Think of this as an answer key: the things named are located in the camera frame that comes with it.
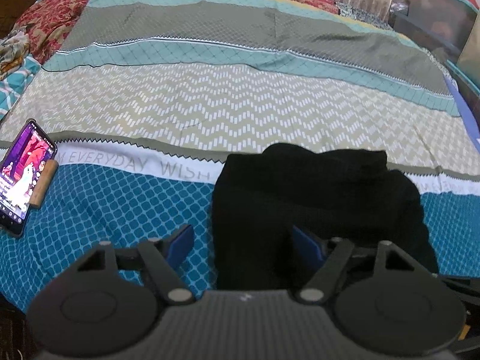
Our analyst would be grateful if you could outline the patterned teal grey bedsheet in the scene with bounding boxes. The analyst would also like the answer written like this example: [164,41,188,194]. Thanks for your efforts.
[1,0,479,310]

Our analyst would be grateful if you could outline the grey plastic storage box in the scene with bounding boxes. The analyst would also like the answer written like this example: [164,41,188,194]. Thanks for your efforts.
[391,0,479,62]

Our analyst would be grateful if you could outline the stack of folded clothes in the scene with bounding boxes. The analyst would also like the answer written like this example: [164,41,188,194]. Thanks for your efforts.
[0,26,30,80]

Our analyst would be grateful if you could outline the smartphone with lit screen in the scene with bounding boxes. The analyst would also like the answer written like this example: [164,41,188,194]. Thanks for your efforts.
[1,119,57,237]

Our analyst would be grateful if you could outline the black pants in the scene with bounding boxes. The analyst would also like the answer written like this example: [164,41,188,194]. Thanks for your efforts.
[211,143,439,291]

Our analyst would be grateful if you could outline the teal white patterned pillow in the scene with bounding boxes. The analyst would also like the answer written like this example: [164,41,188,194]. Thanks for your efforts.
[0,55,41,119]

